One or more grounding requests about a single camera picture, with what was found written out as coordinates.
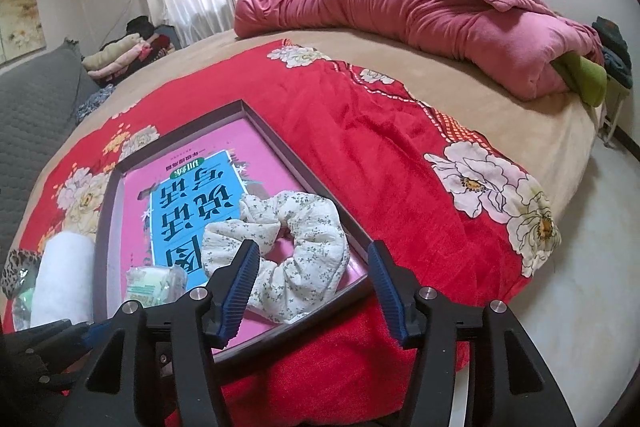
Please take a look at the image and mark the green sponge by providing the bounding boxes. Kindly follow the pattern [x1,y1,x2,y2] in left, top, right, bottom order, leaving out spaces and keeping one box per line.
[12,288,34,332]

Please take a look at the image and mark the green flower tissue pack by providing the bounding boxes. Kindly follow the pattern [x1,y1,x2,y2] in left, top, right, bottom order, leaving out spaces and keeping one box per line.
[125,265,188,308]

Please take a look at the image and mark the white floral scrunchie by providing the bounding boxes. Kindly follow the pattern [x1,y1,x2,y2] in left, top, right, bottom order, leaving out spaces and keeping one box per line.
[201,191,350,324]

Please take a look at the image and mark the white rolled towel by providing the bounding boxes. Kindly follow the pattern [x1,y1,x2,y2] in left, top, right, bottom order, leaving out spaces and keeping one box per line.
[30,231,94,327]

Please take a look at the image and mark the leopard print scrunchie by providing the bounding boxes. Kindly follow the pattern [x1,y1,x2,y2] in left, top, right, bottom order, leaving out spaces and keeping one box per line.
[1,249,41,299]

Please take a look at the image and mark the dark shallow box tray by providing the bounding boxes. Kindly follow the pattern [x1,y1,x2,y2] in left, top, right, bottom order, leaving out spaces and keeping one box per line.
[92,98,374,365]

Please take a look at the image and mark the beige bed sheet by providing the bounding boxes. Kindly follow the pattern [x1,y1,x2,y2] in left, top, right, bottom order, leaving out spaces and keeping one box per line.
[22,28,601,221]

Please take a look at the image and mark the grey quilted headboard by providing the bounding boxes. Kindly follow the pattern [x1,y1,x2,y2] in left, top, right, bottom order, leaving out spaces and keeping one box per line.
[0,40,99,257]

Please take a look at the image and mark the blue patterned cloth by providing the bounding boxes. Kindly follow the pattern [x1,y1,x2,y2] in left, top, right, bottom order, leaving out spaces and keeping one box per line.
[75,84,115,124]

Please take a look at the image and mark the green pillow under quilt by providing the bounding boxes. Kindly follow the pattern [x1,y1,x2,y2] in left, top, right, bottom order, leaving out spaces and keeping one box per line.
[551,52,608,107]

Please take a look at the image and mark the stack of folded clothes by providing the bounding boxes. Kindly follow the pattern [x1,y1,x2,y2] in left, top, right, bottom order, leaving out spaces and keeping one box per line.
[81,15,182,88]

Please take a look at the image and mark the clothes on side rack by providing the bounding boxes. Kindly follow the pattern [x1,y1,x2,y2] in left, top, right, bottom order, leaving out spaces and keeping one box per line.
[591,16,634,89]

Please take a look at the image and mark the pink folded quilt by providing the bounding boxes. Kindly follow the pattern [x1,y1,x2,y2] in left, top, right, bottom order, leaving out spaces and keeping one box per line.
[234,0,605,101]

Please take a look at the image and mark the wall painting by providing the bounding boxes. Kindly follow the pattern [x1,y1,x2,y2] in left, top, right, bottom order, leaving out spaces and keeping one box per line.
[0,0,47,64]

